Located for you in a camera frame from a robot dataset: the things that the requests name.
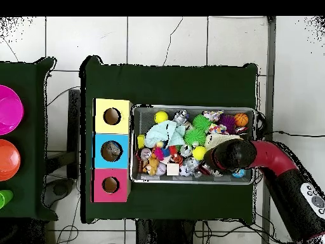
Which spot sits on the green plastic cup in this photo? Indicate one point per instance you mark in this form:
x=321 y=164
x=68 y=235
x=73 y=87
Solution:
x=5 y=198

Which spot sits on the orange plastic bowl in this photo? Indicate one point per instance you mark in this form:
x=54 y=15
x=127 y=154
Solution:
x=7 y=160

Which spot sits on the shallow mesh bin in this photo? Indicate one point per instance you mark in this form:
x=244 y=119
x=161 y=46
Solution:
x=195 y=109

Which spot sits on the colourful patterned cloth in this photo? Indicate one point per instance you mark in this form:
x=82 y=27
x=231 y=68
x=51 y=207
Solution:
x=213 y=115

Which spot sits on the purple spiky rubber ball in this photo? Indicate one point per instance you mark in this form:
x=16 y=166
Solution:
x=226 y=121

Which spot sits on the yellow tennis ball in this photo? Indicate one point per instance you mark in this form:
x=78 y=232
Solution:
x=199 y=152

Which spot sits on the mint muslin cloth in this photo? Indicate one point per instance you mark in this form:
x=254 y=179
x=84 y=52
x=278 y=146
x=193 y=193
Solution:
x=161 y=133

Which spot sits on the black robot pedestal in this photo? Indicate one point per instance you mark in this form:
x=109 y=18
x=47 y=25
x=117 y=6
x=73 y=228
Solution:
x=165 y=233

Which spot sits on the small orange basketball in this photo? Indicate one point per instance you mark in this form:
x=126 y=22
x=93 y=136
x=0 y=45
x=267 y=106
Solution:
x=241 y=119

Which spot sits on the green spiky rubber ball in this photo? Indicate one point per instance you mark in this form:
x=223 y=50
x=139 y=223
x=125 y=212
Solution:
x=195 y=136
x=201 y=122

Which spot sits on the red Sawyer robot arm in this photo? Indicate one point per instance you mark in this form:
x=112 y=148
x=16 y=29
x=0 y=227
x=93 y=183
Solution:
x=271 y=157

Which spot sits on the wooden box with three holes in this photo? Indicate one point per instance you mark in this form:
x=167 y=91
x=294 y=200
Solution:
x=111 y=129

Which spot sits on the smooth yellow ball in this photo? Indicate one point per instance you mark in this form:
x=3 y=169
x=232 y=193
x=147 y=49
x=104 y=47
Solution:
x=161 y=117

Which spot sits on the grey metal rail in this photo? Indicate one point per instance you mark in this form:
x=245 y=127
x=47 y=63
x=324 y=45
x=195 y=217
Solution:
x=269 y=101

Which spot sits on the dark green table cloth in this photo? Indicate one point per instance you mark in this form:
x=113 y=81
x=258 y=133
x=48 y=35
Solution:
x=172 y=86
x=33 y=152

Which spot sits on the magenta plastic bowl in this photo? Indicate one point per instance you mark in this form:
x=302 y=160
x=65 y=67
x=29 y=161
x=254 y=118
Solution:
x=7 y=109

